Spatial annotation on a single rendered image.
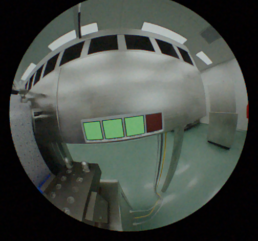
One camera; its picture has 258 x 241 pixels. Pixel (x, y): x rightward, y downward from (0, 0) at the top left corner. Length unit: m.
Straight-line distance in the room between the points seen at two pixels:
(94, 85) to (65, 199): 0.35
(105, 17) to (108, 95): 1.55
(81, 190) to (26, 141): 0.23
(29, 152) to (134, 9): 1.79
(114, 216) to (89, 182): 0.17
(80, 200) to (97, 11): 1.79
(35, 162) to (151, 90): 0.48
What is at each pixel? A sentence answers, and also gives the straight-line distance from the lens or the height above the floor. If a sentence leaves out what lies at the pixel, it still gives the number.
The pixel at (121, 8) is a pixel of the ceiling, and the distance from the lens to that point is 1.59.
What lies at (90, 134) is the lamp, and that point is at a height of 1.17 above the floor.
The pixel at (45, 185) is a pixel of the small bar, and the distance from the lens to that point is 0.33.
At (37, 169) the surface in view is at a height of 1.08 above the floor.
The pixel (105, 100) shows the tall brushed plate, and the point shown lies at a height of 1.26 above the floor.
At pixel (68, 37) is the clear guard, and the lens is 0.56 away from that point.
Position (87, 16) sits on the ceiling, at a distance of 1.66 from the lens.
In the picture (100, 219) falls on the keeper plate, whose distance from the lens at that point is 0.28.
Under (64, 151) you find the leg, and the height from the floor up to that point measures 0.99.
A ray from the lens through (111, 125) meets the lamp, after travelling 0.19.
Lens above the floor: 1.24
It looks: 3 degrees down
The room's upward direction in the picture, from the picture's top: 7 degrees counter-clockwise
